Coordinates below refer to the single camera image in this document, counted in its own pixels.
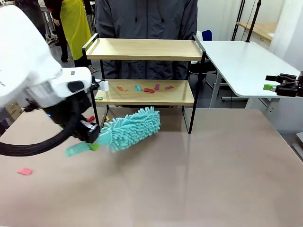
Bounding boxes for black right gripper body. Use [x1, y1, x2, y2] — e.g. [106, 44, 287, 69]
[276, 78, 303, 98]

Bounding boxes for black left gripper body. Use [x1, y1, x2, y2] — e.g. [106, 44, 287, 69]
[71, 119, 100, 144]

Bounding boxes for teal microfiber duster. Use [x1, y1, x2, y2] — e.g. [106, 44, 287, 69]
[64, 106, 161, 158]

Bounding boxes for white side table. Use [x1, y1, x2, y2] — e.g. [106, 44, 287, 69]
[197, 40, 303, 116]

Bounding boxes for wooden background desk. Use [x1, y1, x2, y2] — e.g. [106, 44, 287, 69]
[236, 21, 278, 42]

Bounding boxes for grey metal table foot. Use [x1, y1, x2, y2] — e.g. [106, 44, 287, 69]
[291, 131, 303, 164]

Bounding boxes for black tripod stand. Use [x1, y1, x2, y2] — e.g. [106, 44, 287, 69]
[231, 0, 262, 44]

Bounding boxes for cardboard box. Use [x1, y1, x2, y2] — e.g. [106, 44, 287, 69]
[0, 100, 24, 128]

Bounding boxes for blue office chair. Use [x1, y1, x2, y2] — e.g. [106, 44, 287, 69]
[196, 30, 213, 42]

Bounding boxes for person in black clothes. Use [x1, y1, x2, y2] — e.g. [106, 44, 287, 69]
[45, 0, 70, 63]

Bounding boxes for person in yellow apron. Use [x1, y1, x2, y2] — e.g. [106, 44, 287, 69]
[59, 0, 93, 68]

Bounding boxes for person in grey jacket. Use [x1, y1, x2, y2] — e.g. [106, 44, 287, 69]
[94, 0, 198, 80]

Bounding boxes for person in grey top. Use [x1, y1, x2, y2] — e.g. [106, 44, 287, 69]
[16, 0, 47, 40]

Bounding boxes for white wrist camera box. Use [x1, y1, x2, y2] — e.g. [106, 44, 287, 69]
[98, 80, 110, 92]

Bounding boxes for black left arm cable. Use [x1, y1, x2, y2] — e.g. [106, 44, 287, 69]
[0, 113, 82, 157]

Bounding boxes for two-tier wooden shelf black frame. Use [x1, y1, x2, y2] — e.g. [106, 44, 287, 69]
[82, 33, 206, 134]

